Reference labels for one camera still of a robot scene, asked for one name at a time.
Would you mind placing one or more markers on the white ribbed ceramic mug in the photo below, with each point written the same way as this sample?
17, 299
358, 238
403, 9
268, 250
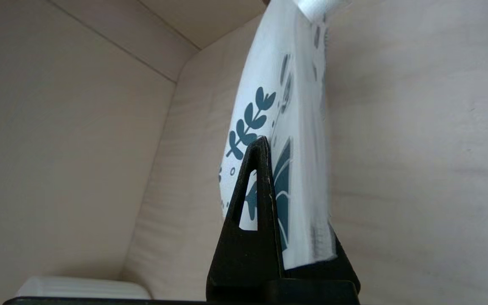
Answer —
83, 288

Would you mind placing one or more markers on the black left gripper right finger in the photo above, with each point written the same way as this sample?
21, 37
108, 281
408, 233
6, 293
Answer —
328, 271

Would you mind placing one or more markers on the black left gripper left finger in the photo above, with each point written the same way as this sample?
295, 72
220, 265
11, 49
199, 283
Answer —
248, 254

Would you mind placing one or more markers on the light wood shelf cabinet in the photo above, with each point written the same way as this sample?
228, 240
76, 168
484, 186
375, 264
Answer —
79, 127

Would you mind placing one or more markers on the white pouch with horse print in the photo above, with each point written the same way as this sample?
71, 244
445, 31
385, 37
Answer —
303, 127

